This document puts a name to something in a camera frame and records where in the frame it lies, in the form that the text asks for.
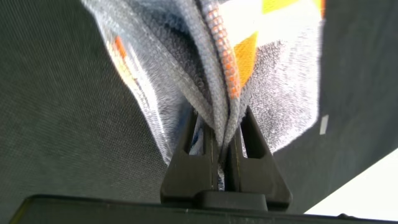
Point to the grey tape piece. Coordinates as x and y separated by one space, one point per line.
324 124

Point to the grey towel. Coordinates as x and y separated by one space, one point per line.
280 87

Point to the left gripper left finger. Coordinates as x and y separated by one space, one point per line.
189 174

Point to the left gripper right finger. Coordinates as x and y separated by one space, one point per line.
258 177

